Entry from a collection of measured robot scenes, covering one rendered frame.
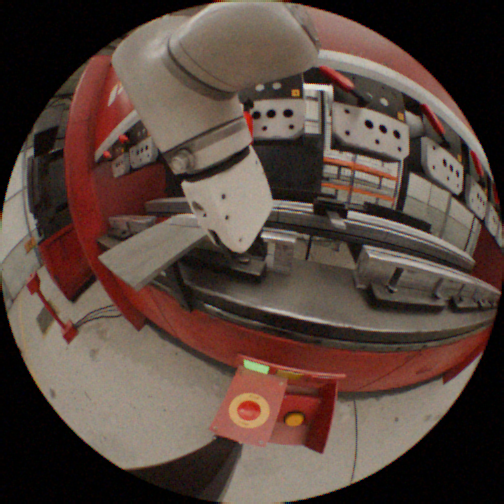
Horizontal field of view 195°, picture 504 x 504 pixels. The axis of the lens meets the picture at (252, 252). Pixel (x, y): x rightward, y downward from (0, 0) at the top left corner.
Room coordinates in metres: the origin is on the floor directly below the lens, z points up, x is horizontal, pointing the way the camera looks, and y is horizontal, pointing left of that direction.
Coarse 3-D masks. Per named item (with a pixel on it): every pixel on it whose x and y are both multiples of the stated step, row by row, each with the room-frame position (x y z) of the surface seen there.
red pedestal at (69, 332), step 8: (32, 280) 0.06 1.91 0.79; (40, 280) 0.16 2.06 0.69; (32, 288) 0.01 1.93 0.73; (40, 296) 0.05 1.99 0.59; (48, 304) 0.08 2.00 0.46; (56, 320) 0.04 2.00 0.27; (64, 328) 0.05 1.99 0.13; (72, 328) 0.13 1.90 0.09; (64, 336) -0.03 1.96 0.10; (72, 336) 0.05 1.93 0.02
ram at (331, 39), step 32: (320, 32) 0.25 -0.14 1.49; (352, 32) 0.22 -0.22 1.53; (320, 64) 0.26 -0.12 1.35; (352, 64) 0.23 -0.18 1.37; (384, 64) 0.21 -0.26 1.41; (416, 64) 0.16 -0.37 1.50; (416, 96) 0.18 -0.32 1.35; (448, 96) 0.13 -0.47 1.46; (96, 128) 0.64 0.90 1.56; (128, 128) 0.47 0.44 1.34; (96, 160) 0.64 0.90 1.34; (480, 160) 0.08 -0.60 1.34
